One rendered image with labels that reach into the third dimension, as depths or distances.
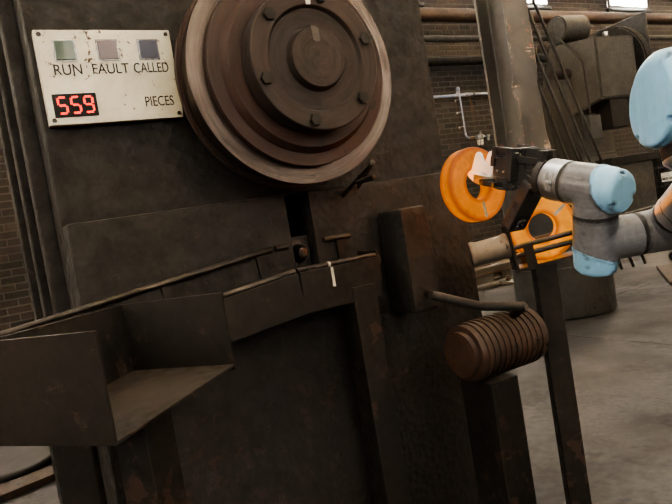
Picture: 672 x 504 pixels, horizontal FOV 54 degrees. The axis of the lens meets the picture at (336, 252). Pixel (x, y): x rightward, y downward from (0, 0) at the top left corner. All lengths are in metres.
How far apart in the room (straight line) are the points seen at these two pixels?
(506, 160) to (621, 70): 8.15
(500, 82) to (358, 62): 4.50
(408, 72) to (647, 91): 0.95
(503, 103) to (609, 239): 4.67
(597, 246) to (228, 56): 0.75
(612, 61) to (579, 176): 8.15
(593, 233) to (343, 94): 0.55
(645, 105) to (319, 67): 0.65
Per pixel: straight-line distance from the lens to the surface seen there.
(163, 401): 0.94
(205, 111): 1.29
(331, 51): 1.34
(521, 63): 5.65
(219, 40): 1.33
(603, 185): 1.15
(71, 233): 1.30
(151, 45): 1.44
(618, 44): 9.44
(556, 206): 1.59
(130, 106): 1.40
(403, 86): 1.73
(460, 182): 1.35
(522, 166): 1.28
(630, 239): 1.22
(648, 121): 0.89
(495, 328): 1.45
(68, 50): 1.40
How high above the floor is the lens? 0.80
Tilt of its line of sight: 3 degrees down
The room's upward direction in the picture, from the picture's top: 9 degrees counter-clockwise
